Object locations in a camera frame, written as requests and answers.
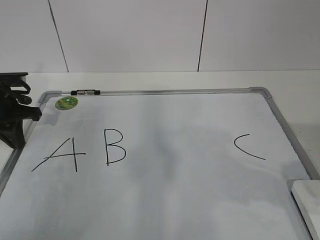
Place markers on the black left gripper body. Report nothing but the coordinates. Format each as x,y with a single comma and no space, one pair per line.
14,108

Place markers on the white rectangular board eraser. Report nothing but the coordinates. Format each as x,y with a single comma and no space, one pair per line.
306,196

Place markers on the green round magnet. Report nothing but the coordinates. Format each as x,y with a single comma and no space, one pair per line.
66,103

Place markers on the white magnetic whiteboard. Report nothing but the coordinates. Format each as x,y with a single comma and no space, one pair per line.
156,165

